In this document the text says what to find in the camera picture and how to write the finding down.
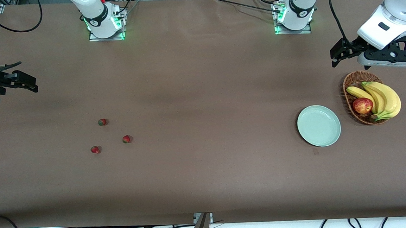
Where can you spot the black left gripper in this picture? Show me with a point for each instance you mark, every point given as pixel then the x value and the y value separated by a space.
pixel 354 45

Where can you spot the red strawberry with green cap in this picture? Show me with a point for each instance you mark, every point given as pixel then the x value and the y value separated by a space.
pixel 126 139
pixel 102 122
pixel 95 149

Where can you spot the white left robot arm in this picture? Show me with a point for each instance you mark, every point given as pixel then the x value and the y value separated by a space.
pixel 401 6

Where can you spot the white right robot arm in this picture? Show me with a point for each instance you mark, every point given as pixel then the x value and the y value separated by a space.
pixel 98 14

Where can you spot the pale green round plate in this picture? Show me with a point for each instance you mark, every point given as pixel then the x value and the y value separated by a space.
pixel 319 125

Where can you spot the brown wicker basket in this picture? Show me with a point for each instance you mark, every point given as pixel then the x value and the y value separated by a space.
pixel 354 78

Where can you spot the red apple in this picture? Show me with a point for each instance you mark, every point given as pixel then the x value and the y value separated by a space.
pixel 362 105

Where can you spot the yellow banana bunch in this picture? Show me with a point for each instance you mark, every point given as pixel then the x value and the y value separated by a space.
pixel 389 99

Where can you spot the brown table cover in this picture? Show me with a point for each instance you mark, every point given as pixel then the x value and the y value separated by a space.
pixel 200 75

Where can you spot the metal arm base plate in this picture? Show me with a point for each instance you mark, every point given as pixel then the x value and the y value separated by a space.
pixel 289 32
pixel 106 38

